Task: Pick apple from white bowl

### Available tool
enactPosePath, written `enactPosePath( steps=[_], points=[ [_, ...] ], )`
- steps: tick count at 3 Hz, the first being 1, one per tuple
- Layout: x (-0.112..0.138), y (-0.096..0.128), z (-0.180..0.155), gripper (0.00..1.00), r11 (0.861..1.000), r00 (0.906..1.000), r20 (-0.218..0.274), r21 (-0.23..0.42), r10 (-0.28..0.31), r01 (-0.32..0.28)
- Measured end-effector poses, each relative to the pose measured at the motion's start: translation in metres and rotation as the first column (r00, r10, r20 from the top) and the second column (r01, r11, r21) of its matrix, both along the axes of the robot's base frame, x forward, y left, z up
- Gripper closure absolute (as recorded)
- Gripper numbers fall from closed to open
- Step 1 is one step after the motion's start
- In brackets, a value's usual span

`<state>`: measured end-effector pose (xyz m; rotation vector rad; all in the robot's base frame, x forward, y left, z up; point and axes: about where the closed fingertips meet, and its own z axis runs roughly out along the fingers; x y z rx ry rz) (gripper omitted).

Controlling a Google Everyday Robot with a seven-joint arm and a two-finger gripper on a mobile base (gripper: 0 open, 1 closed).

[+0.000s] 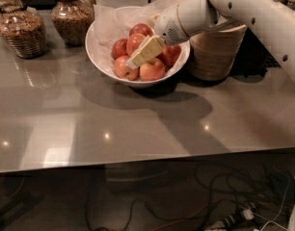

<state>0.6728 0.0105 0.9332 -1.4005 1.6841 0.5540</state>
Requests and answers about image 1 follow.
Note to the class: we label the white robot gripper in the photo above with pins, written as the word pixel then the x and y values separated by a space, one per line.
pixel 168 25

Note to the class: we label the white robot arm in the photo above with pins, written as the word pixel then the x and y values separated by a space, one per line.
pixel 272 22

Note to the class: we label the center red apple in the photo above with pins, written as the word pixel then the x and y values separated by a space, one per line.
pixel 133 42

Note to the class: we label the right dark red apple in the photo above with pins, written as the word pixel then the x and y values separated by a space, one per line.
pixel 169 55

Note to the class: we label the dark red apple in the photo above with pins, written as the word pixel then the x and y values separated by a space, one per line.
pixel 169 55
pixel 119 48

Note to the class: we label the top red apple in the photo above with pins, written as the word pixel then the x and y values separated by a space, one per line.
pixel 140 29

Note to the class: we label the front right yellowish apple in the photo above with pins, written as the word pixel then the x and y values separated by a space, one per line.
pixel 151 71

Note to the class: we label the left dark red apple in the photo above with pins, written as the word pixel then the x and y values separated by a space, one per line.
pixel 119 48

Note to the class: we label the front left stickered apple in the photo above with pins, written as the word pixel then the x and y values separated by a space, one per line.
pixel 123 71

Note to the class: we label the white paper bowl liner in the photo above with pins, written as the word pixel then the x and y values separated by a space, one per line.
pixel 123 45

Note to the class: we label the white ceramic bowl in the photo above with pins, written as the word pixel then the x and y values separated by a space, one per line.
pixel 112 24

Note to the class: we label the front stack paper bowls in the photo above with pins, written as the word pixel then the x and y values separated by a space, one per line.
pixel 213 54

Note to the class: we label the middle glass cereal jar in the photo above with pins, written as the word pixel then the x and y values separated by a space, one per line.
pixel 72 19

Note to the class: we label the black condiment organizer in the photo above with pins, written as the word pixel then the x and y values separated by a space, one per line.
pixel 252 58

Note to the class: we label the left glass cereal jar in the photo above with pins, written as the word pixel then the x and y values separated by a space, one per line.
pixel 22 29

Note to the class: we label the power strip on floor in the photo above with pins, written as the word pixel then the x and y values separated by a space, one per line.
pixel 226 223

